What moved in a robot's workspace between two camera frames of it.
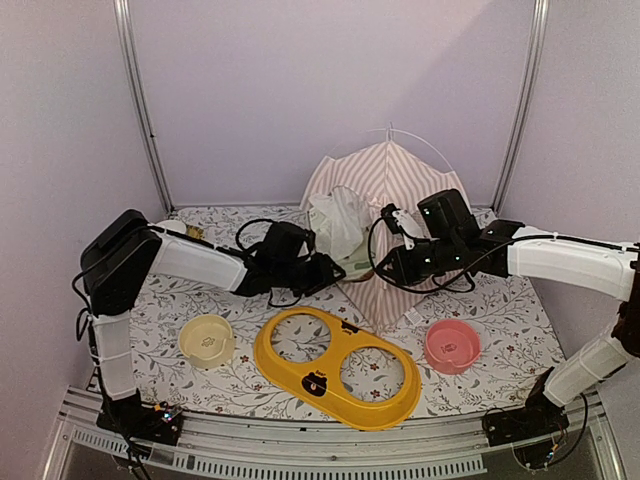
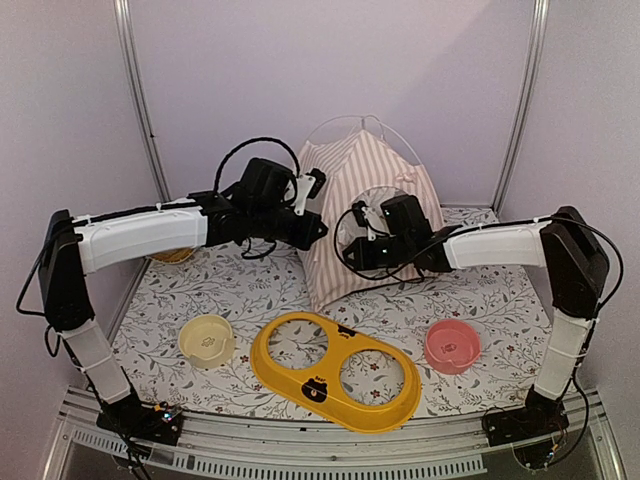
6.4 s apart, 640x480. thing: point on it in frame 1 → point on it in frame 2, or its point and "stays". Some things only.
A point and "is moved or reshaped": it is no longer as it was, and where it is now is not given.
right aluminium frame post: (526, 107) stays
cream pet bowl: (207, 341) stays
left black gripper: (323, 274) → (308, 236)
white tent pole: (390, 130) → (370, 116)
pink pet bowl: (452, 347) stays
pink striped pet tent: (397, 177) is moved or reshaped
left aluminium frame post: (122, 11) stays
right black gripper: (405, 276) → (364, 260)
